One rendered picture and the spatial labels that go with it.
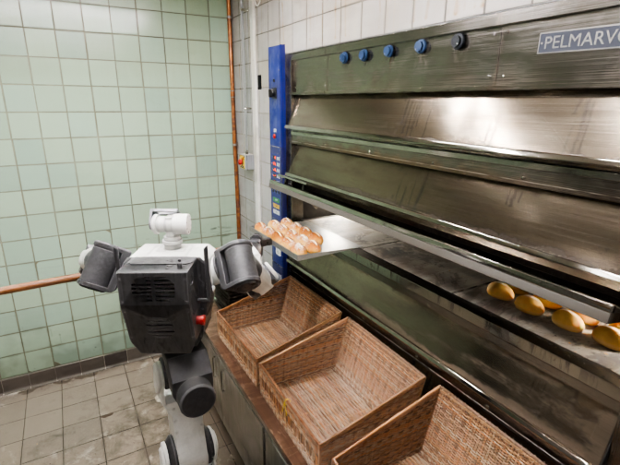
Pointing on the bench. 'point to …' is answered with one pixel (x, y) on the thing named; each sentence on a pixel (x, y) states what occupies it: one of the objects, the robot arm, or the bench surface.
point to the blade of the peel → (332, 243)
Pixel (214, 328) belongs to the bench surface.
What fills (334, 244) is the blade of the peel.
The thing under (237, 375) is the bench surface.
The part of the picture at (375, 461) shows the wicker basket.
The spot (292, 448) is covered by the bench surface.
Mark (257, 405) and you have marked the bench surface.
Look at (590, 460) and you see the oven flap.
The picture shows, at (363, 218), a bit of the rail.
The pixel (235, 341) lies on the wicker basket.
